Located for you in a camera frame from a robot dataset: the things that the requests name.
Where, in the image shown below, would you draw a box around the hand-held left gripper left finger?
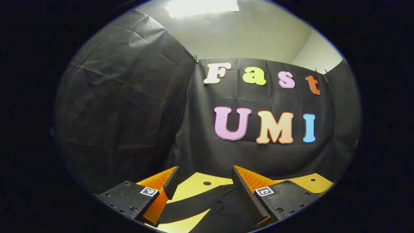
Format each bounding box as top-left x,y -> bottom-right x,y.
96,166 -> 180,228

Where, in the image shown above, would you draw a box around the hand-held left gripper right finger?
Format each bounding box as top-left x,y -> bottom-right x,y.
231,165 -> 324,226

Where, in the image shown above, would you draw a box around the black button shirt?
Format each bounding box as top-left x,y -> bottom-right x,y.
158,185 -> 266,233

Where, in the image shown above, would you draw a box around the black backdrop cloth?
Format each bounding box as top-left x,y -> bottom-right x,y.
53,9 -> 362,194

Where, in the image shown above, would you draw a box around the ceiling light panel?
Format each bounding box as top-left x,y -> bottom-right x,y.
164,0 -> 240,18

